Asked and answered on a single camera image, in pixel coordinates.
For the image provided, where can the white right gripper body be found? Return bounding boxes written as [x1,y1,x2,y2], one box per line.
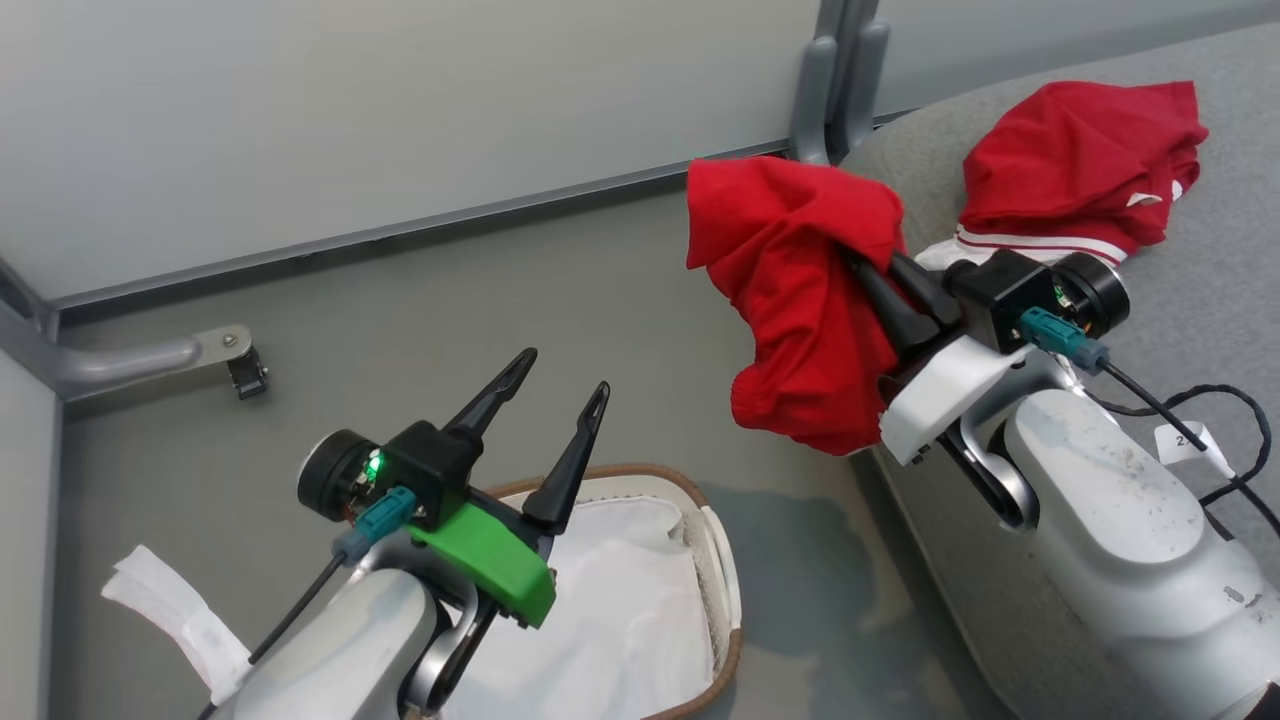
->
[878,333,1038,467]

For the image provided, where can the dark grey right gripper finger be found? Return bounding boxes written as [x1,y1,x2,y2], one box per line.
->
[843,250,943,353]
[888,250,963,329]

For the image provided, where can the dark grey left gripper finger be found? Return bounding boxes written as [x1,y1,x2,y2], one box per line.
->
[442,348,539,443]
[521,381,612,537]

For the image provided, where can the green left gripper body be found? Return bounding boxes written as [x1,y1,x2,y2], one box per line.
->
[408,498,558,630]

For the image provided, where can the plain red garment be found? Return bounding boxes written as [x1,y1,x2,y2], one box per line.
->
[685,154,908,457]

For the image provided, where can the red jersey with striped trim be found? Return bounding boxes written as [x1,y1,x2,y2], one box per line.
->
[915,80,1210,273]

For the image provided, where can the grey fabric sofa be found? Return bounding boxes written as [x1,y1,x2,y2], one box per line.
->
[838,20,1280,720]

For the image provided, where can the white basket liner cloth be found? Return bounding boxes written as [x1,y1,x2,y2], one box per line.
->
[440,497,717,720]

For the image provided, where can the white laundry basket brown rim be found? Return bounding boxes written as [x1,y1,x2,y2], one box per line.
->
[480,462,744,720]

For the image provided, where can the grey curved partition foot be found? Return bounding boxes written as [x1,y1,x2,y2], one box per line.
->
[788,0,892,167]

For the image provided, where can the small black caster wheel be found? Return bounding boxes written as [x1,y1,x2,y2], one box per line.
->
[227,346,270,401]

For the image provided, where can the black cable with teal plug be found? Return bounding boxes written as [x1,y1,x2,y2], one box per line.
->
[195,486,418,720]
[1019,307,1211,453]

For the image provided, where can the white paper cable tag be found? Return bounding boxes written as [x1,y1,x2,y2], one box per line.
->
[1152,421,1237,480]

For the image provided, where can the black braided cable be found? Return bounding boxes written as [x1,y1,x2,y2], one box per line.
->
[1085,383,1280,541]

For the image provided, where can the white fabric strap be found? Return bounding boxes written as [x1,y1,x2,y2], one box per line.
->
[101,544,253,707]

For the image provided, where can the grey partition leg with bracket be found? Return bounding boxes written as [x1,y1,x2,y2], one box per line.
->
[0,324,254,403]

